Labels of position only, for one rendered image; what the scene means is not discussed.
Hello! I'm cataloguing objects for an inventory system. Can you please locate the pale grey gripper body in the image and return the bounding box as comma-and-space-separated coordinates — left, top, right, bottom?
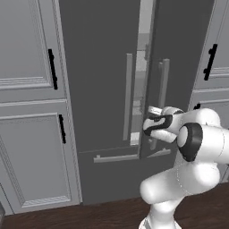
146, 106, 164, 118

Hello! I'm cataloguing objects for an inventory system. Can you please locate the grey fridge interior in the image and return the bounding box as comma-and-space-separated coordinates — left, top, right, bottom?
130, 0, 157, 147

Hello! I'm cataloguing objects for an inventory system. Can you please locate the dark grey fridge right door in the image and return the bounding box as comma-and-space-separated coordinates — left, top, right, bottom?
139, 0, 216, 159

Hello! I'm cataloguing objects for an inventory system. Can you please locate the dark grey fridge door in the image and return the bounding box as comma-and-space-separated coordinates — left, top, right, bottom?
139, 0, 216, 159
58, 0, 141, 155

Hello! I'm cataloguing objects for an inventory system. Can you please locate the dark grey fridge left door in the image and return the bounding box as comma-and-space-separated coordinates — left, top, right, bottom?
58, 0, 141, 155

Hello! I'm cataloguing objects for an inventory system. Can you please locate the dark grey fridge drawer front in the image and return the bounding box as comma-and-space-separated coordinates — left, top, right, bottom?
75, 145, 181, 207

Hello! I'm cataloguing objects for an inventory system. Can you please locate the short grey cupboard door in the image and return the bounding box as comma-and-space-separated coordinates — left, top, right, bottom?
0, 0, 68, 105
192, 0, 229, 91

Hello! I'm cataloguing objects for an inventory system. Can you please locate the grey fridge right door handle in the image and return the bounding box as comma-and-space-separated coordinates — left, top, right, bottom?
149, 58, 171, 152

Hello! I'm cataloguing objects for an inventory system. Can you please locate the grey fridge door handle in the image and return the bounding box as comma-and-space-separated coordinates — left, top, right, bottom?
149, 58, 171, 152
122, 53, 134, 142

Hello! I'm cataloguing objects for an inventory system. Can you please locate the grey fridge left door handle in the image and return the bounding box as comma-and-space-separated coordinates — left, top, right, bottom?
122, 53, 134, 142

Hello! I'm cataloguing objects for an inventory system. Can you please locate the grey fridge drawer handle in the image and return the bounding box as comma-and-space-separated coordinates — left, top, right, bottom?
93, 148, 173, 165

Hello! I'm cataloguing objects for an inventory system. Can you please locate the long black cupboard handle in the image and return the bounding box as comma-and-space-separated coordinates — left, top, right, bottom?
47, 48, 59, 90
203, 43, 218, 81

